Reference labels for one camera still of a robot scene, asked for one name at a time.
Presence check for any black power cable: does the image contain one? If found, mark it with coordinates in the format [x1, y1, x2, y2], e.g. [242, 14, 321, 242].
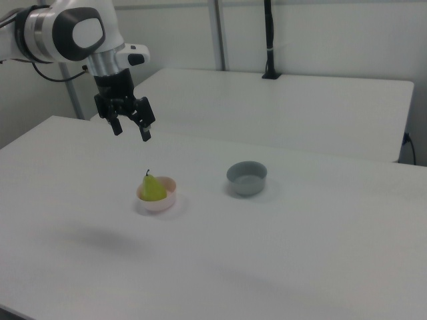
[402, 132, 418, 165]

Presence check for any white background table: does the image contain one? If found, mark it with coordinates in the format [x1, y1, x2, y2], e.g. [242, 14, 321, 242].
[89, 68, 415, 163]

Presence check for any green pear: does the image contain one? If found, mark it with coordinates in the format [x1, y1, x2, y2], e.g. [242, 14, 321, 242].
[142, 169, 167, 203]

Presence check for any grey bowl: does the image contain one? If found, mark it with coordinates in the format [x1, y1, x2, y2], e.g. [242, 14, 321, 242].
[226, 161, 268, 196]

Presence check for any black camera stand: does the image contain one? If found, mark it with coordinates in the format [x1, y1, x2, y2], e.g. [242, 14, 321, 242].
[261, 0, 282, 80]

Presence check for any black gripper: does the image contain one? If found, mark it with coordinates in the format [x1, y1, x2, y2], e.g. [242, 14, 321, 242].
[93, 69, 157, 143]

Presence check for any aluminium frame post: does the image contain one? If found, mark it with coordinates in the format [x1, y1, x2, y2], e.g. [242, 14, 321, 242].
[208, 0, 231, 71]
[58, 61, 86, 120]

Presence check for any pink bowl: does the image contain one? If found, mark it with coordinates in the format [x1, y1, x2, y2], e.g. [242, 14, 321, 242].
[135, 176, 177, 212]

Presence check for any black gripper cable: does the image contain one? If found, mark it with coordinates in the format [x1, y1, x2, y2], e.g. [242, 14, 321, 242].
[31, 61, 89, 83]

